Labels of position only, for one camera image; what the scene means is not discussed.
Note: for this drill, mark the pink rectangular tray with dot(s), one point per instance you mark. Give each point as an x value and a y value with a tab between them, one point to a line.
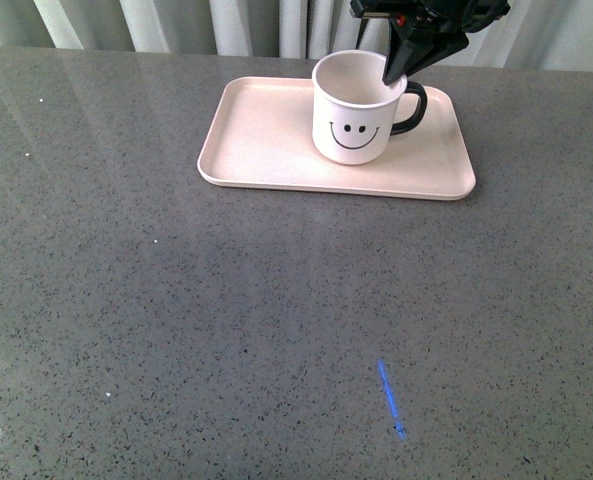
261	137

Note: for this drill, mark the white mug black handle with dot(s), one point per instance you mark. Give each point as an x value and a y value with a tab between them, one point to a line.
355	113

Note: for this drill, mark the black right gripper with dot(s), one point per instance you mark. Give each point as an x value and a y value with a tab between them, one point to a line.
411	49

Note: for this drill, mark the white curtain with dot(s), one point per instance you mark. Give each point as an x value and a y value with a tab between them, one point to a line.
539	35

